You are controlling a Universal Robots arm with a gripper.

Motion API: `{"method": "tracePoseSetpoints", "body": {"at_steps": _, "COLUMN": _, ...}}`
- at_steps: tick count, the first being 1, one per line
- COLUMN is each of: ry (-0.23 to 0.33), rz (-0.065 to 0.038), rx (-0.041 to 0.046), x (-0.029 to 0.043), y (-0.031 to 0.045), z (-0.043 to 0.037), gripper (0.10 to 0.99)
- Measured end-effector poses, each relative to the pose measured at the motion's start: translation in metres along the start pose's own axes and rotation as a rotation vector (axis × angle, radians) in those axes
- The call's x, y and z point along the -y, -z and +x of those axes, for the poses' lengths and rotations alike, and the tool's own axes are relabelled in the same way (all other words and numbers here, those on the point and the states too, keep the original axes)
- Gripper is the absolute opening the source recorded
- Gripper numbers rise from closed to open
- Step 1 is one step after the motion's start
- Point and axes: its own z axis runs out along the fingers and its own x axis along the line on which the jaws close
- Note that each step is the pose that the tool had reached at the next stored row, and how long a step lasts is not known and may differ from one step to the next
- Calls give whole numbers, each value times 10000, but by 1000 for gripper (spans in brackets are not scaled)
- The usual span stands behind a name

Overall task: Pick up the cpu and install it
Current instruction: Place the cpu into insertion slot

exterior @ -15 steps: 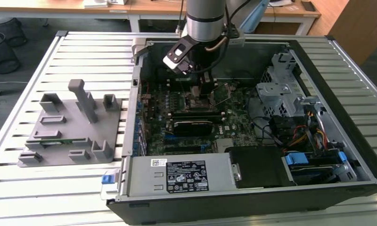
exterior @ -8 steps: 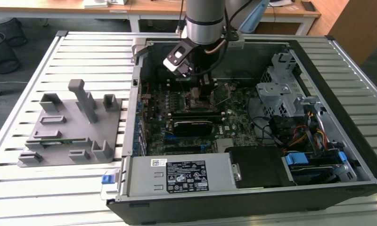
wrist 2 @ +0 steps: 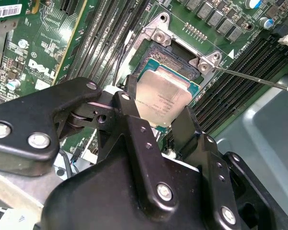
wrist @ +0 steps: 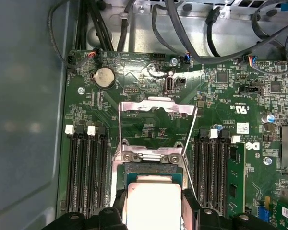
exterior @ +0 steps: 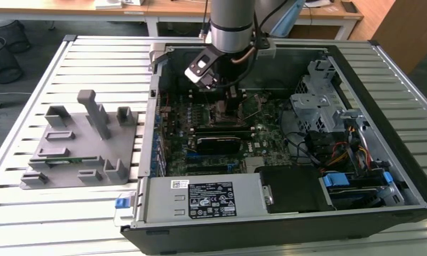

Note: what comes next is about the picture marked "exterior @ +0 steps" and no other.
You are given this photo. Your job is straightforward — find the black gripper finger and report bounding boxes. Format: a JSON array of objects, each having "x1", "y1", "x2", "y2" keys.
[{"x1": 230, "y1": 89, "x2": 246, "y2": 117}]

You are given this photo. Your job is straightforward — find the metal socket cover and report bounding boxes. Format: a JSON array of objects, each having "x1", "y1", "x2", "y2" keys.
[{"x1": 242, "y1": 93, "x2": 269, "y2": 121}]

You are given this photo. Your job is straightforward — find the CPU socket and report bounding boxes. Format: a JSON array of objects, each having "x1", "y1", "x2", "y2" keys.
[{"x1": 206, "y1": 103, "x2": 247, "y2": 127}]

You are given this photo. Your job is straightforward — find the black RAM slot row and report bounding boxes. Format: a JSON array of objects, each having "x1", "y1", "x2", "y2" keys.
[
  {"x1": 194, "y1": 126, "x2": 253, "y2": 140},
  {"x1": 189, "y1": 86, "x2": 249, "y2": 100}
]

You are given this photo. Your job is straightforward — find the green motherboard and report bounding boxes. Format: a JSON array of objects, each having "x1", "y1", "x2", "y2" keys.
[{"x1": 156, "y1": 92, "x2": 293, "y2": 178}]

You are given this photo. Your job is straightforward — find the black graphics card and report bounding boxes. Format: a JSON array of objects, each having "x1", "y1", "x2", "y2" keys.
[{"x1": 195, "y1": 136, "x2": 242, "y2": 156}]

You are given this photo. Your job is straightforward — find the silver drive cage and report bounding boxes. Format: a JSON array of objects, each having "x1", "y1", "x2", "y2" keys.
[{"x1": 290, "y1": 60, "x2": 346, "y2": 134}]

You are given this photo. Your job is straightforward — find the silver chipset heatsink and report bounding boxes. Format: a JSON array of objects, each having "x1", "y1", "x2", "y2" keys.
[{"x1": 245, "y1": 156, "x2": 266, "y2": 173}]

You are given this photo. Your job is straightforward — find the black expansion slot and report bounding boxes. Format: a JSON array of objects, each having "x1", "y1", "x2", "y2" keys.
[{"x1": 185, "y1": 164, "x2": 233, "y2": 173}]

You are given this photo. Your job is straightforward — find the black plastic cover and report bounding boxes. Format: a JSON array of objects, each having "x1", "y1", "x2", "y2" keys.
[{"x1": 259, "y1": 164, "x2": 335, "y2": 214}]

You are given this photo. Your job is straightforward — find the hard disk in blue carrier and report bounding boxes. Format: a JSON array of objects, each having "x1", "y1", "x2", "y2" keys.
[{"x1": 319, "y1": 170, "x2": 393, "y2": 211}]

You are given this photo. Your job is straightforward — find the white box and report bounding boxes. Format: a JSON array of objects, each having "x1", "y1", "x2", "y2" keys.
[{"x1": 95, "y1": 0, "x2": 124, "y2": 11}]

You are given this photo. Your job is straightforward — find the silver power supply unit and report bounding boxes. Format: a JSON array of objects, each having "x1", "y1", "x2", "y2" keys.
[{"x1": 142, "y1": 174, "x2": 269, "y2": 223}]

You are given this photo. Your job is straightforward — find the grey parts rack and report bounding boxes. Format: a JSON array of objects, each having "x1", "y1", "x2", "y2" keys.
[{"x1": 19, "y1": 90, "x2": 140, "y2": 190}]

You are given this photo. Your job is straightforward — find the black open PC case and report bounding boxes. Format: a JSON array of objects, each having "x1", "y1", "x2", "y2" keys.
[{"x1": 120, "y1": 42, "x2": 427, "y2": 256}]

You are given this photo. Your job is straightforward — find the wooden cabinet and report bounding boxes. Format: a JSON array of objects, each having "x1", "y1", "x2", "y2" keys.
[{"x1": 349, "y1": 0, "x2": 427, "y2": 77}]

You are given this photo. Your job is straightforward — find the green RAM stick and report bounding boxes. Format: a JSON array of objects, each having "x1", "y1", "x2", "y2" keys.
[{"x1": 46, "y1": 157, "x2": 83, "y2": 164}]

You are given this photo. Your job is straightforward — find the wooden desk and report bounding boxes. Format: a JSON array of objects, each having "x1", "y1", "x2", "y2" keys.
[{"x1": 0, "y1": 0, "x2": 365, "y2": 41}]

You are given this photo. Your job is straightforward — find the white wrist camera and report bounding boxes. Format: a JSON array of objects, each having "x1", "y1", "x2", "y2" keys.
[{"x1": 185, "y1": 47, "x2": 223, "y2": 90}]

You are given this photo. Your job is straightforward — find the black camera cable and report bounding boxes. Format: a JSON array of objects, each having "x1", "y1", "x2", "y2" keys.
[{"x1": 217, "y1": 0, "x2": 293, "y2": 89}]

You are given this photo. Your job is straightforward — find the yellow red wire bundle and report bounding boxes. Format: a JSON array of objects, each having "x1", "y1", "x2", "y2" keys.
[{"x1": 319, "y1": 127, "x2": 373, "y2": 171}]

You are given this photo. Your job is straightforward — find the black wire mesh bin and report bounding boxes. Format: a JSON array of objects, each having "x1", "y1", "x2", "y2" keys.
[
  {"x1": 0, "y1": 36, "x2": 26, "y2": 85},
  {"x1": 0, "y1": 19, "x2": 34, "y2": 54}
]

